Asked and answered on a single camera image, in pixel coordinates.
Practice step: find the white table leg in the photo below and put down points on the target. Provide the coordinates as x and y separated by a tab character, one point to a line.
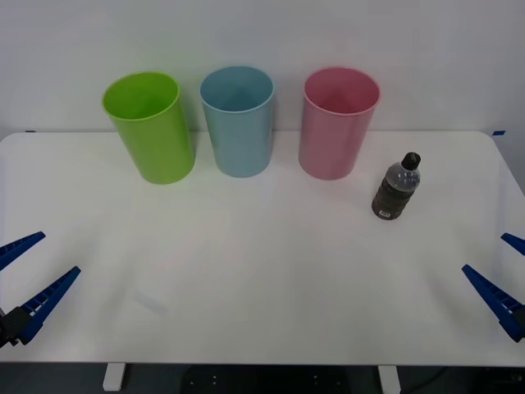
113	377
389	379

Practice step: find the pink plastic bin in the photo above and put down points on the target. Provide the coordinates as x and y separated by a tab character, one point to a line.
330	143

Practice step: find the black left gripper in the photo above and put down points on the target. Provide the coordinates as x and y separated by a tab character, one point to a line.
3	328

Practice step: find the dark plastic bottle black cap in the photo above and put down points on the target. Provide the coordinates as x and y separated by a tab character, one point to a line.
395	193

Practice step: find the pale blue plastic bin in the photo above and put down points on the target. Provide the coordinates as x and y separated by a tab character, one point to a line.
242	139

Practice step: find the green plastic bin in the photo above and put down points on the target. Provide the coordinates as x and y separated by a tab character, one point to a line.
158	139

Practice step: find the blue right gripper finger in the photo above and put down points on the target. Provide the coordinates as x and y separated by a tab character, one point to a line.
516	243
498	297

